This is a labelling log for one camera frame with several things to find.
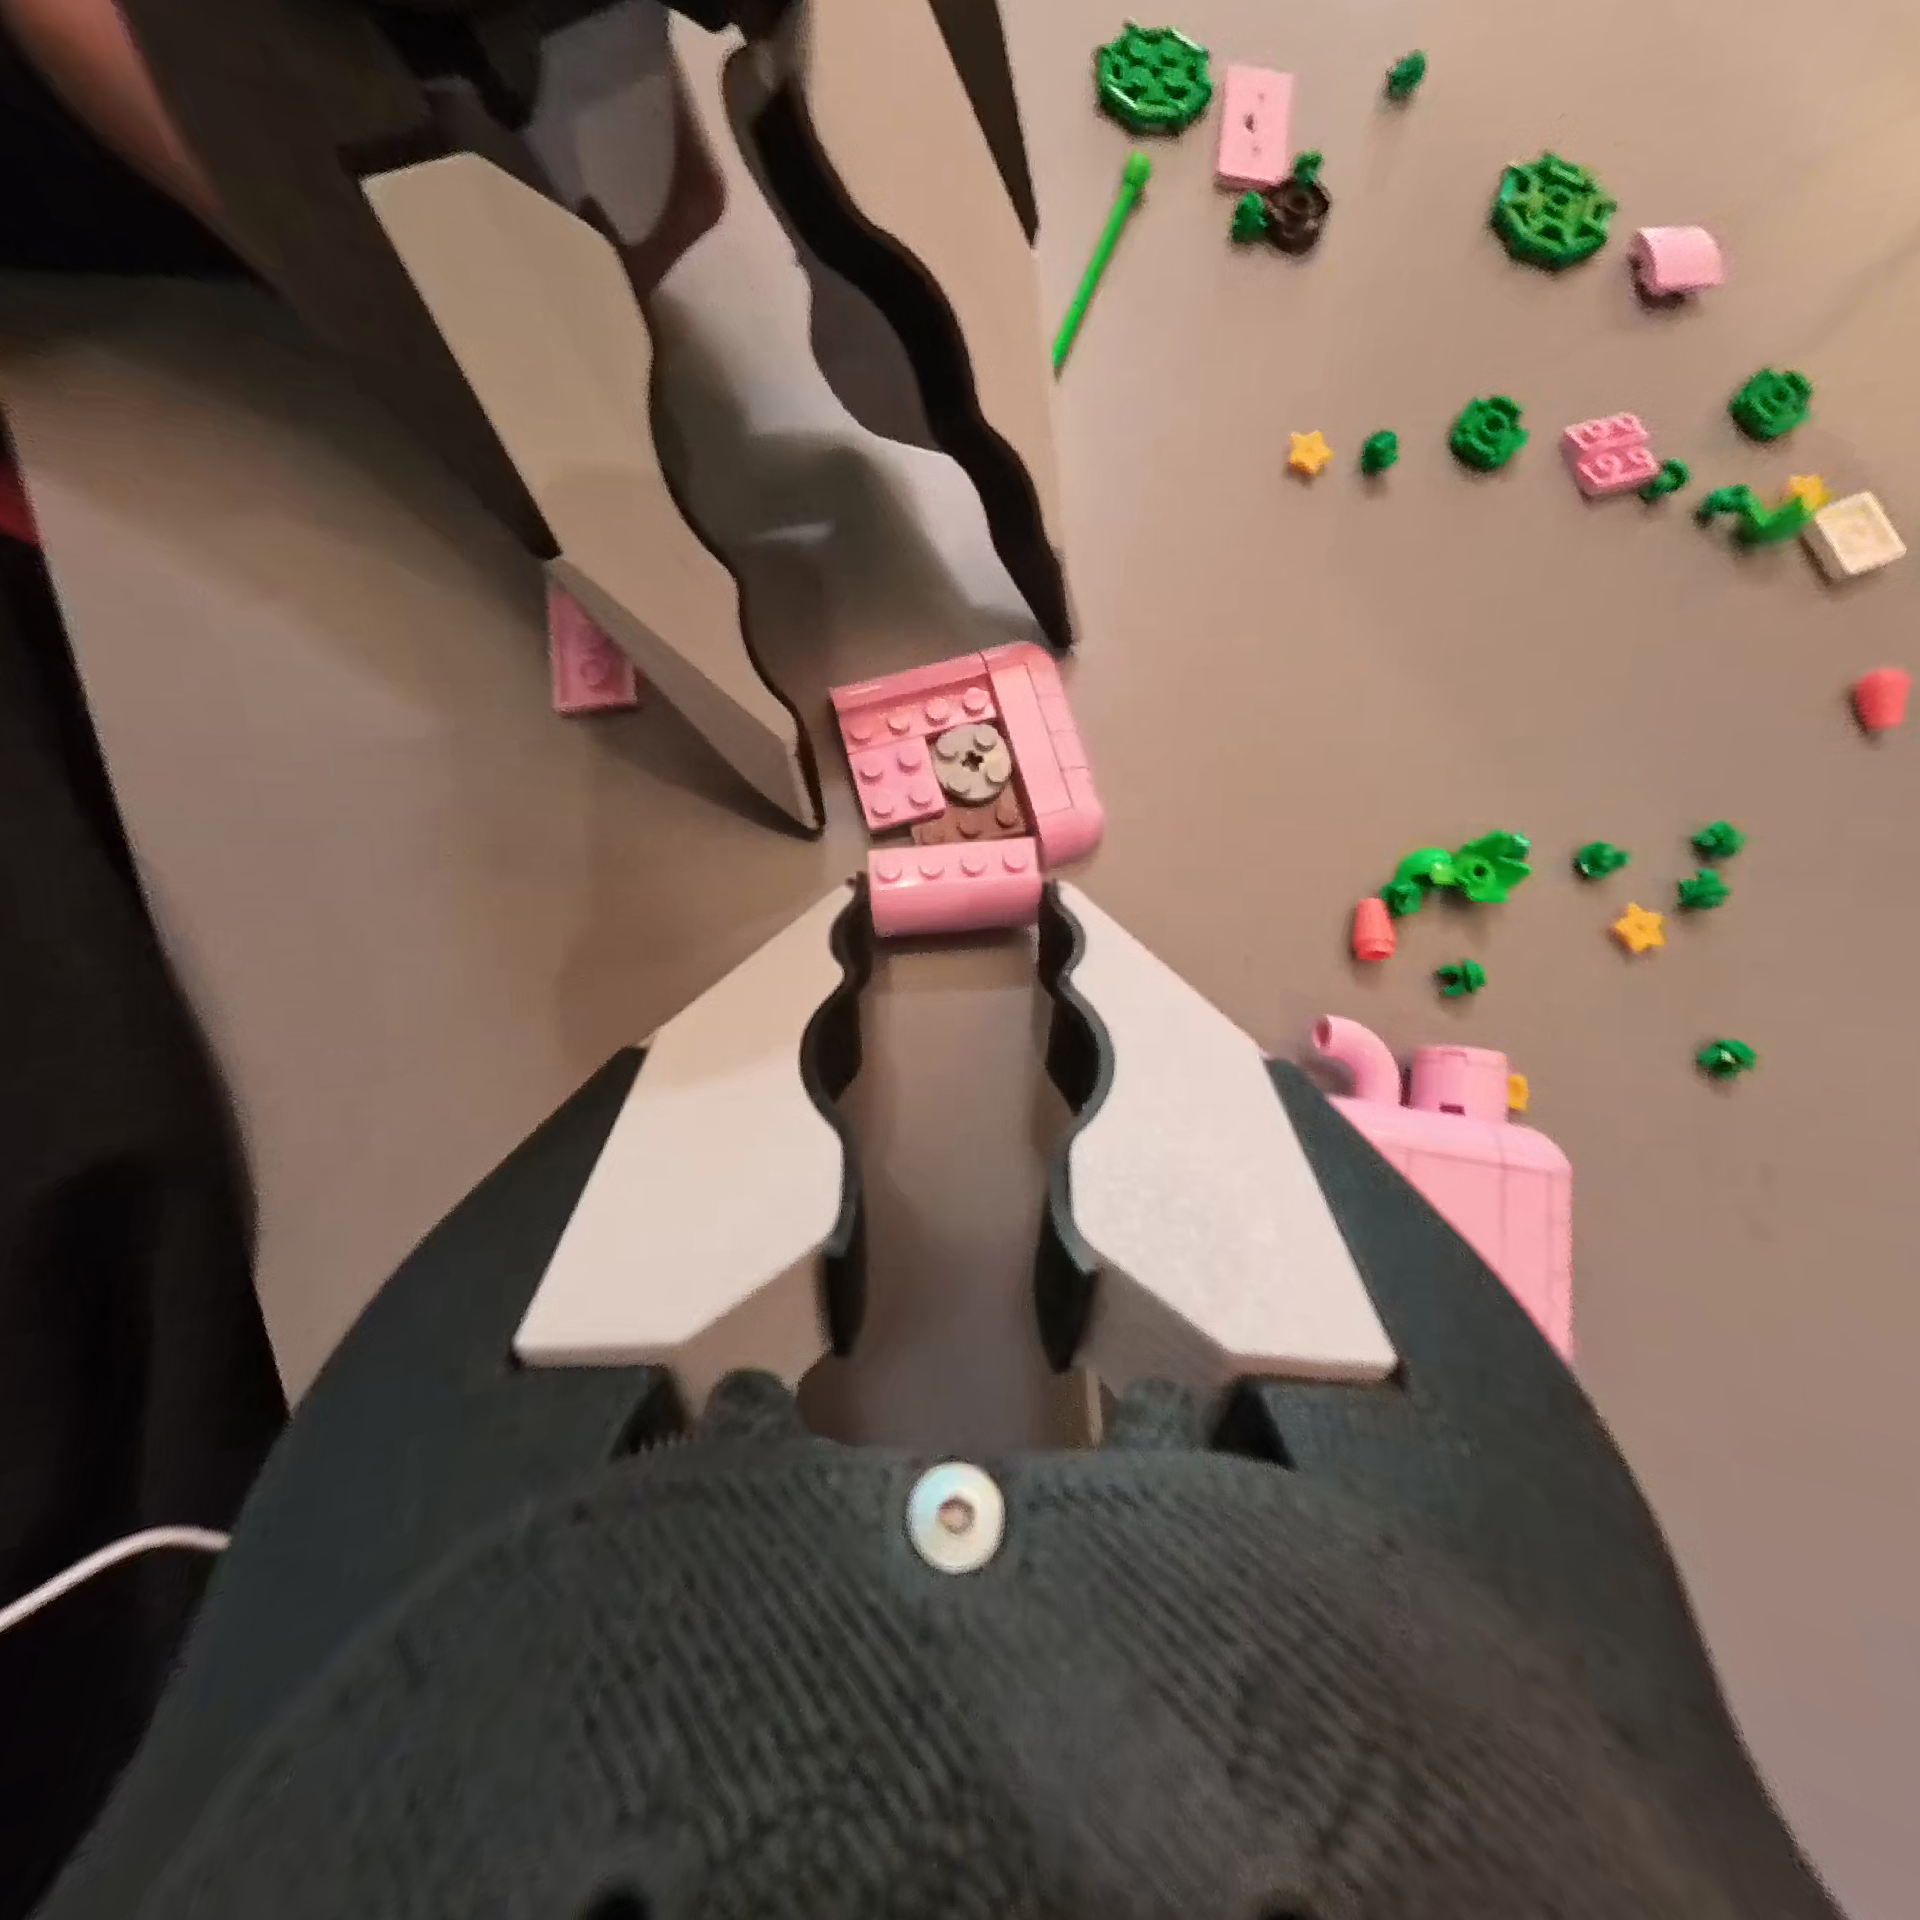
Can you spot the pink brick animal body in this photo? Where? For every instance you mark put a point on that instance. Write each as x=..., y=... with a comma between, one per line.
x=1471, y=1186

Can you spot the green spiky leaf piece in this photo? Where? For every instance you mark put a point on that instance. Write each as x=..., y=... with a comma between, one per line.
x=1770, y=523
x=1485, y=870

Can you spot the pink smiley face tile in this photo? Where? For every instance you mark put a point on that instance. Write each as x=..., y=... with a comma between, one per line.
x=1254, y=143

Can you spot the green round plate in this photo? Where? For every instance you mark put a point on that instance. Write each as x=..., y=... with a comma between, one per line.
x=1471, y=451
x=1751, y=422

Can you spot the green web with round plate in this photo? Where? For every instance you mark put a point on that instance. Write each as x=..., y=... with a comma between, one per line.
x=1152, y=76

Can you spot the pink hollow brick pair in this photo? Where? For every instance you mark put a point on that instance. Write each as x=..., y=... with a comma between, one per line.
x=960, y=901

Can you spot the pink curved slope brick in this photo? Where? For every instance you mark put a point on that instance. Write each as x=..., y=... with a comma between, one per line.
x=1682, y=263

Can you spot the plain green web piece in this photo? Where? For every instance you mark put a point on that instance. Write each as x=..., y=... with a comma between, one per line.
x=1554, y=212

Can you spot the brown round holed plate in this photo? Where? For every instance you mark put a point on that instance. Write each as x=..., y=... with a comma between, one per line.
x=1312, y=226

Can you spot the scattered small green clips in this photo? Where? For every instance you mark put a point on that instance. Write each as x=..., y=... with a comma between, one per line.
x=1602, y=860

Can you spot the pink brick block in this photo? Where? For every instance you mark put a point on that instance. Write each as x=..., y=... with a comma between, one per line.
x=901, y=734

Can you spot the green dome piece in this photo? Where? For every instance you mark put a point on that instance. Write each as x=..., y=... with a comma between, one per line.
x=1419, y=870

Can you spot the pink three-stud plate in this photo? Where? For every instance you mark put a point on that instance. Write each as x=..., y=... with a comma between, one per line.
x=580, y=675

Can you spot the green flexible rod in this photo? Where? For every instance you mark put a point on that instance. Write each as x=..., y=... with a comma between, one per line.
x=1103, y=254

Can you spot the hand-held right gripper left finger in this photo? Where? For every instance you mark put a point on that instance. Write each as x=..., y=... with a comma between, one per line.
x=692, y=1202

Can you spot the white square tile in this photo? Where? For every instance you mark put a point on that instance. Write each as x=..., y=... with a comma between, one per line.
x=1853, y=541

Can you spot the pink two-stud plate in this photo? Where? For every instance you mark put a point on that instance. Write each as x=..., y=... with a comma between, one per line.
x=1613, y=475

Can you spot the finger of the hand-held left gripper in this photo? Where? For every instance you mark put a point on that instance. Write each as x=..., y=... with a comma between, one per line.
x=886, y=119
x=540, y=375

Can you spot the person's black jacket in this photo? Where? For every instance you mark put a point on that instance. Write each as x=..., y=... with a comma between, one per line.
x=90, y=1051

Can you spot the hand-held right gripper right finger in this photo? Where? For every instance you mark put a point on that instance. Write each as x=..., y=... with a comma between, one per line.
x=1230, y=1214

